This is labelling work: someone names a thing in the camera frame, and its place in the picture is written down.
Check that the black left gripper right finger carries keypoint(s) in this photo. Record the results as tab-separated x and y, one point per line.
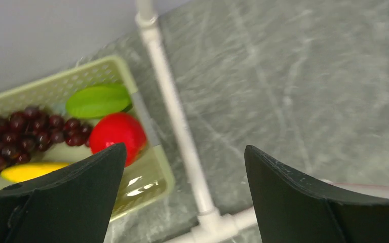
291	206

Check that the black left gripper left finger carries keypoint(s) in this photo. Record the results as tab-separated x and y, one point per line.
72	204

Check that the red fake apple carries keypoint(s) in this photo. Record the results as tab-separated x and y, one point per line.
119	128

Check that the green fake starfruit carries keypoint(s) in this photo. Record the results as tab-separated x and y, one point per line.
98	101

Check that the pale green plastic basket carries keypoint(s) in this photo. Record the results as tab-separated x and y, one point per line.
149	177

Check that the dark red grape bunch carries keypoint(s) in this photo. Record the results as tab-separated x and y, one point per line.
32	131

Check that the white PVC pipe frame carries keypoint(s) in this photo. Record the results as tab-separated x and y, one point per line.
212	226

